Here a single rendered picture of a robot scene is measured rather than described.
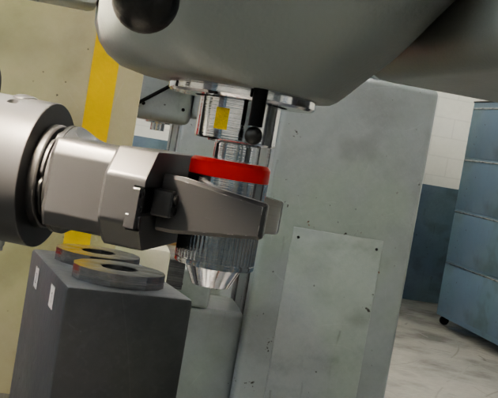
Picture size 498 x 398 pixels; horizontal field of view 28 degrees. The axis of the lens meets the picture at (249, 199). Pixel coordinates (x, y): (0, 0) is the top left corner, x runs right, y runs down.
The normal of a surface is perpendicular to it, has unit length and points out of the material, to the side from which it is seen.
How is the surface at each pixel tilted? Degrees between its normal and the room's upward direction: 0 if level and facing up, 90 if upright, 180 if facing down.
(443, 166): 90
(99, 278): 90
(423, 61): 135
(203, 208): 90
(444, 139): 90
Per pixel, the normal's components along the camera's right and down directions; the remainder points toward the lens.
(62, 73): 0.20, 0.08
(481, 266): -0.97, -0.15
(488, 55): -0.80, 0.58
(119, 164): 0.00, -0.68
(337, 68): 0.32, 0.81
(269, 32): 0.07, 0.60
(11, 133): -0.07, -0.48
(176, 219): -0.18, 0.02
